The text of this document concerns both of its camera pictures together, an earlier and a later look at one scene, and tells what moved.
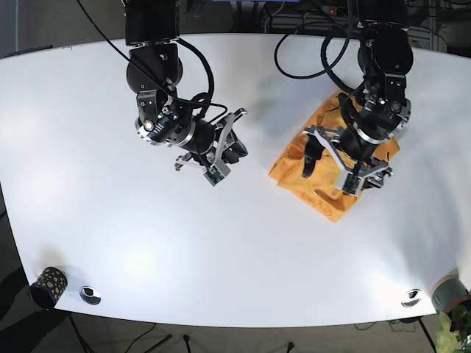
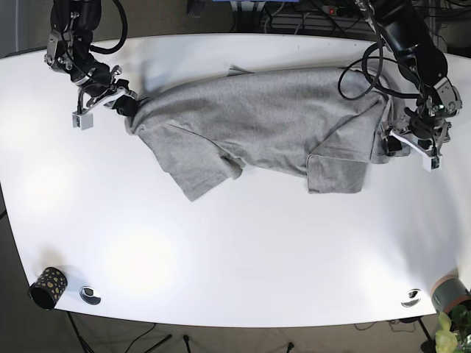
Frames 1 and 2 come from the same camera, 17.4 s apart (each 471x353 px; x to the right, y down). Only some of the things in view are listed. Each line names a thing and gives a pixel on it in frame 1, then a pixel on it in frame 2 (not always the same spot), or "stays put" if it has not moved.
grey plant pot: [449, 293] stays put
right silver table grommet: [411, 298] stays put
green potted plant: [453, 329] stays put
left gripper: [206, 141] → [82, 119]
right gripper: [355, 152] → [427, 148]
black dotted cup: [45, 292] stays put
